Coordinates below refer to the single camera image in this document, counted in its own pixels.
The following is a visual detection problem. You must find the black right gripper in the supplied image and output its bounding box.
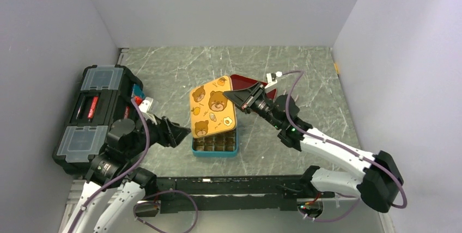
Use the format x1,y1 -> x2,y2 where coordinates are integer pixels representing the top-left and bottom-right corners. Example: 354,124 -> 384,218
223,82 -> 282,130

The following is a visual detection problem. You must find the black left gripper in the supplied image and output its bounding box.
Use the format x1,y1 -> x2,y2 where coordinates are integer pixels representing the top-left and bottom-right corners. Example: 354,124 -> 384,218
125,111 -> 191,159

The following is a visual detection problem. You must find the silver tin lid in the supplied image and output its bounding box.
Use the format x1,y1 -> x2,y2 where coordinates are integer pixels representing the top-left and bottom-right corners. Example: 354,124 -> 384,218
189,75 -> 236,139

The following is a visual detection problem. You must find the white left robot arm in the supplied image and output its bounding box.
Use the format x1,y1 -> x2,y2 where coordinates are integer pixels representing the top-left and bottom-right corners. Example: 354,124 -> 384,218
64,91 -> 191,232

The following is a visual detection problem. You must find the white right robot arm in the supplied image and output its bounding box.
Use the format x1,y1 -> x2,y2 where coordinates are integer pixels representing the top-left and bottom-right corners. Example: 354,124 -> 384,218
226,83 -> 407,213

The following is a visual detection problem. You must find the red lacquer tray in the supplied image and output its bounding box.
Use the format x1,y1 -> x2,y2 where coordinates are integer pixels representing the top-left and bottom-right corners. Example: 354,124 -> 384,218
230,74 -> 277,100

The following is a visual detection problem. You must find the blue cookie tin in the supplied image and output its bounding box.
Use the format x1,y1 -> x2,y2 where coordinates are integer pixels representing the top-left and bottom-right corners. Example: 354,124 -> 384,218
191,129 -> 239,157

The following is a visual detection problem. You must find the black plastic toolbox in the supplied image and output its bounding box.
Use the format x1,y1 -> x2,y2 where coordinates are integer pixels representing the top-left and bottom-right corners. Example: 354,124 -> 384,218
52,65 -> 143,176

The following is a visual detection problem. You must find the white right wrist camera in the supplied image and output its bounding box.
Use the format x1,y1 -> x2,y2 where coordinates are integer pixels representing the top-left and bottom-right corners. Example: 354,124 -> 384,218
265,71 -> 283,90

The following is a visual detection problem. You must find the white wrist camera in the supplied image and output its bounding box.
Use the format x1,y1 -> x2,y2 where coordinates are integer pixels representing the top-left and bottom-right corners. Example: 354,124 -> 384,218
134,96 -> 154,113
265,71 -> 283,90

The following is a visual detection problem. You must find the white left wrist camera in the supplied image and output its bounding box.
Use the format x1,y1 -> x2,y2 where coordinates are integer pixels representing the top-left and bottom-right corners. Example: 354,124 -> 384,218
134,96 -> 154,113

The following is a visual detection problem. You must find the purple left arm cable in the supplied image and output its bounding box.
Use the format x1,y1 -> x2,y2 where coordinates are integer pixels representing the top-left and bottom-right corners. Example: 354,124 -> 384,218
66,97 -> 199,233

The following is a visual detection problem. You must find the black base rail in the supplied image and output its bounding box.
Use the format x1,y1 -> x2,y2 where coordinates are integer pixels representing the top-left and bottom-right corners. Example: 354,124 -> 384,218
157,175 -> 318,213

